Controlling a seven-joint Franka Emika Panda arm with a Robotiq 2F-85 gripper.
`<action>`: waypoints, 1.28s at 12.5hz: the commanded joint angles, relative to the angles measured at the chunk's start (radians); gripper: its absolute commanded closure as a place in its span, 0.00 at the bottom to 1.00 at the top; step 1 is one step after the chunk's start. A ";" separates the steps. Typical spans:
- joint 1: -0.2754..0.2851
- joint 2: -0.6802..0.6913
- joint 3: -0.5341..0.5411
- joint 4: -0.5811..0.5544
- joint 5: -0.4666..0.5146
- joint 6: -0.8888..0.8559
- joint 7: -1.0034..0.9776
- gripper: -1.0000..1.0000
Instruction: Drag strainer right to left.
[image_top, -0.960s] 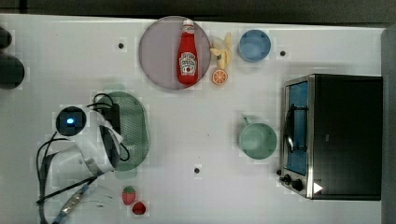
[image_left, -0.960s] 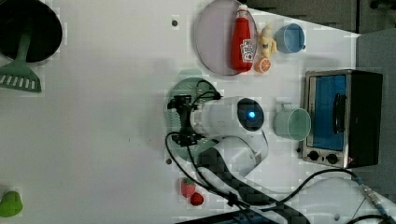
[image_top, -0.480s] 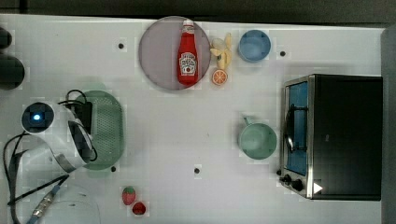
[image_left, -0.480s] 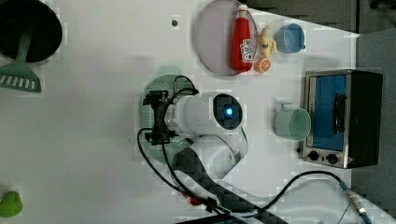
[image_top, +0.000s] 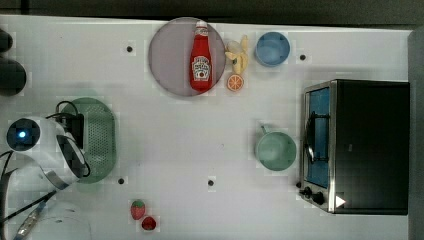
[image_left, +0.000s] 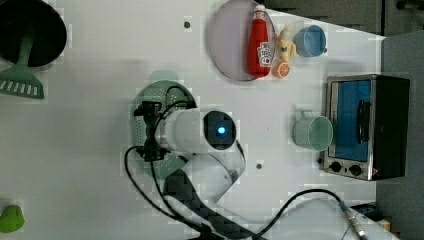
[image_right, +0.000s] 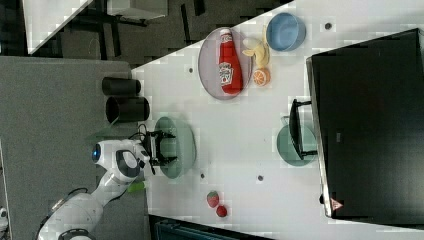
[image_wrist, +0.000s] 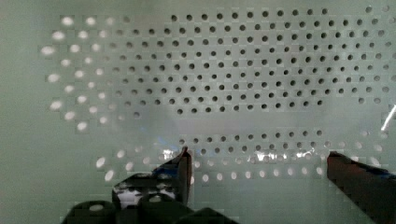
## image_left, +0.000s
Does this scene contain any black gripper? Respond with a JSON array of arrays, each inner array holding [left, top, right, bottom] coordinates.
[[134, 101, 166, 162]]

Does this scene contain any green plastic strainer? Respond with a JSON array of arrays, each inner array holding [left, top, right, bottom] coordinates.
[[133, 70, 197, 180]]

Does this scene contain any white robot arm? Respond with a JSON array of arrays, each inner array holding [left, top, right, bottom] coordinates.
[[134, 100, 399, 240]]

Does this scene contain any red ketchup bottle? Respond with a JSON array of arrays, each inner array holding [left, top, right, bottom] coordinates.
[[247, 5, 273, 78]]

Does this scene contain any green spatula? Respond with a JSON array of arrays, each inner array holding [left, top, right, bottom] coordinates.
[[0, 30, 44, 99]]

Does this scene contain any toy orange slice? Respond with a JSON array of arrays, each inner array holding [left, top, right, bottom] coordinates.
[[272, 61, 290, 78]]

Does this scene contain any green toy fruit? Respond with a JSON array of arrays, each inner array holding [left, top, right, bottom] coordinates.
[[0, 205, 25, 233]]

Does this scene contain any green mug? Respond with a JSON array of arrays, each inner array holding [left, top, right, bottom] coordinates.
[[293, 110, 333, 152]]

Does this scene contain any toy banana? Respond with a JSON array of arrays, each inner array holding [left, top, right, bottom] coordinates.
[[277, 25, 297, 63]]

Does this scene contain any black round pan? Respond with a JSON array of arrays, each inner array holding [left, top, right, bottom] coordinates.
[[0, 0, 67, 67]]

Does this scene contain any blue cup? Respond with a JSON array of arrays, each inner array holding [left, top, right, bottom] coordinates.
[[295, 25, 327, 57]]

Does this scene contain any toaster oven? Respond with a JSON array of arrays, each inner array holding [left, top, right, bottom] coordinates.
[[323, 74, 410, 181]]

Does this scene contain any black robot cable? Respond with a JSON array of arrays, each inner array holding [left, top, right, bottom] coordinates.
[[123, 85, 368, 240]]

